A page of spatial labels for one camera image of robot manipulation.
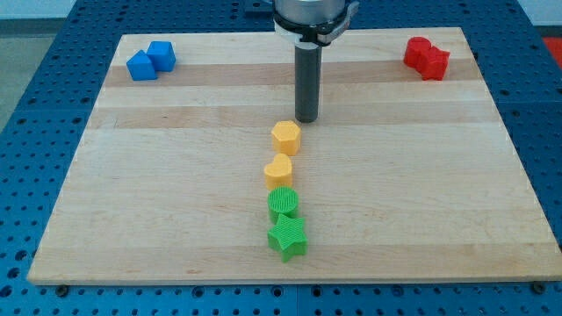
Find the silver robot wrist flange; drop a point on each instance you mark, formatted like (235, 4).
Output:
(309, 24)

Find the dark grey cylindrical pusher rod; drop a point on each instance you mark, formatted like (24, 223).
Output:
(307, 84)

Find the yellow heart block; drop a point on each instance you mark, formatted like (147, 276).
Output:
(278, 172)

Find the wooden board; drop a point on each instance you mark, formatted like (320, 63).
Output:
(407, 176)

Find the yellow hexagon block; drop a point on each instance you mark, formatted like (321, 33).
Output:
(286, 137)

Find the blue triangular block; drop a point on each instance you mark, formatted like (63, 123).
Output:
(140, 67)

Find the green star block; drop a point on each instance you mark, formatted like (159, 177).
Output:
(288, 237)

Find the green cylinder block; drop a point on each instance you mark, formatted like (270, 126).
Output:
(283, 200)

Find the red cylinder block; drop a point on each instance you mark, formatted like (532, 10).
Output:
(414, 49)

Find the red star block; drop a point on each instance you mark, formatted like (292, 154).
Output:
(432, 64)

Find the blue cube block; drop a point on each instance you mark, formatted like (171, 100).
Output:
(162, 55)

